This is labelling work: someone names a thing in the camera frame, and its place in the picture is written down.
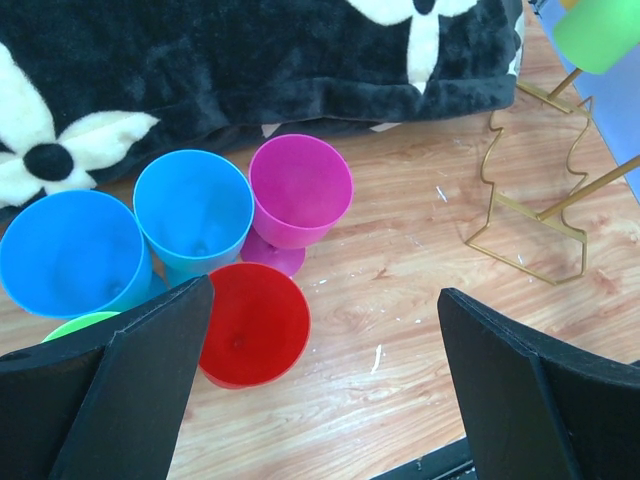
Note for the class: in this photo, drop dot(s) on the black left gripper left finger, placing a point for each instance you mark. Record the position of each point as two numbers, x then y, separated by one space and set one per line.
107 401

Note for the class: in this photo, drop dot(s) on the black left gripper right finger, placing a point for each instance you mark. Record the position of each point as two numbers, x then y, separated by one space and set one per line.
536 407

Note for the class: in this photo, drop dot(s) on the blue wine glass front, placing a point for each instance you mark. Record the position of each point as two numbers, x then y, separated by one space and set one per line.
75 253

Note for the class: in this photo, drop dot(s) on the blue wine glass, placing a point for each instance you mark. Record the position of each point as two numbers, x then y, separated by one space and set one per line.
75 253
196 209

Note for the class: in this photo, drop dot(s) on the red wine glass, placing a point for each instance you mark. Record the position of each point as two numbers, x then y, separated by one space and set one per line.
259 326

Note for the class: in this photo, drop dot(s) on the pink wine glass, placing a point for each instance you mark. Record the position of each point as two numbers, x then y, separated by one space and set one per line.
302 187

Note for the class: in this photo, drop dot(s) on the green wine glass row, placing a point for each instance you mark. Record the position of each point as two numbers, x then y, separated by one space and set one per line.
594 35

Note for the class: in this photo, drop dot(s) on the black floral plush pillow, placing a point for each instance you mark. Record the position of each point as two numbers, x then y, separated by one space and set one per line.
91 90

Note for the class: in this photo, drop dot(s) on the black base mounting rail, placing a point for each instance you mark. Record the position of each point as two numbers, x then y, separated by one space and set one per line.
450 462

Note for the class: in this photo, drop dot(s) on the gold wire glass rack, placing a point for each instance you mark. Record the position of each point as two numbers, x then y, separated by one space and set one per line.
532 175

